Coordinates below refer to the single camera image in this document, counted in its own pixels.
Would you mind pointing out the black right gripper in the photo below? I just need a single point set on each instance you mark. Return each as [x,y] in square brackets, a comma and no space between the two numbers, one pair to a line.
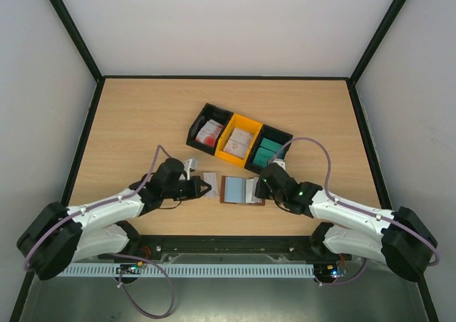
[262,189]

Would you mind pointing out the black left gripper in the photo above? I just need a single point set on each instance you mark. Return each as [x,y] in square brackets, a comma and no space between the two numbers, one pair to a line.
[195,193]

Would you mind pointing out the white credit card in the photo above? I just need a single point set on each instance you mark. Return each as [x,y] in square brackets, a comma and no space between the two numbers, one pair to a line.
[211,179]

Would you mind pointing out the brown leather card holder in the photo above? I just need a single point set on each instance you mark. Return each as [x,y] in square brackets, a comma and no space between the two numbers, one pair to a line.
[240,190]

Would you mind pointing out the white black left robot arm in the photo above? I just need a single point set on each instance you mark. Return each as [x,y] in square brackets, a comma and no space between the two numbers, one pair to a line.
[62,235]

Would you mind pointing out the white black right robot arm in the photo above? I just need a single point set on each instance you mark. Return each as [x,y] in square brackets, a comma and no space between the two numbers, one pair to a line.
[399,239]

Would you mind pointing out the green card stack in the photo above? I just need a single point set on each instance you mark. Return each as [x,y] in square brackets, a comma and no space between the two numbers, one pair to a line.
[267,149]

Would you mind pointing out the red white card stack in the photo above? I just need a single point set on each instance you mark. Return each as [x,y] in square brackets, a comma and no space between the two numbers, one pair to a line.
[209,133]

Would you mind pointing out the black plastic bin right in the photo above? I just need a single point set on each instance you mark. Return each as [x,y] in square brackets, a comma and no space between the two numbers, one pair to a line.
[268,132]

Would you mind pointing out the black plastic bin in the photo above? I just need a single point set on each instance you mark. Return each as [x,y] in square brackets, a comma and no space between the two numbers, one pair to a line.
[268,132]
[209,112]

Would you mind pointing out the yellow plastic bin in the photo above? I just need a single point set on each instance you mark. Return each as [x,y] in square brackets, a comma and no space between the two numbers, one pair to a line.
[237,121]

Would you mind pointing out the black plastic bin left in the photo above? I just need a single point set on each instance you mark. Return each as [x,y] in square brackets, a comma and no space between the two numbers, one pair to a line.
[209,112]

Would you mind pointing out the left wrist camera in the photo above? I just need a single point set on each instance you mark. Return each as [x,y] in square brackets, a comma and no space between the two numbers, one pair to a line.
[190,165]

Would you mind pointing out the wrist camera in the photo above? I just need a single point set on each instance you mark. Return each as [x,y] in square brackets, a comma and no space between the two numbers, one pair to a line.
[190,165]
[280,163]

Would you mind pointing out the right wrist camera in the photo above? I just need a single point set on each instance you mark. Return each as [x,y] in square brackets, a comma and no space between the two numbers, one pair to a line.
[280,163]

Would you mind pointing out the black metal frame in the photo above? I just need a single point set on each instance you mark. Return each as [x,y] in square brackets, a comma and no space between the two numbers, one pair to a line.
[393,10]

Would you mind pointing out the light blue cable duct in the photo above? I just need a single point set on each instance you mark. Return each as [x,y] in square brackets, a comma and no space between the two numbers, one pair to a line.
[225,271]

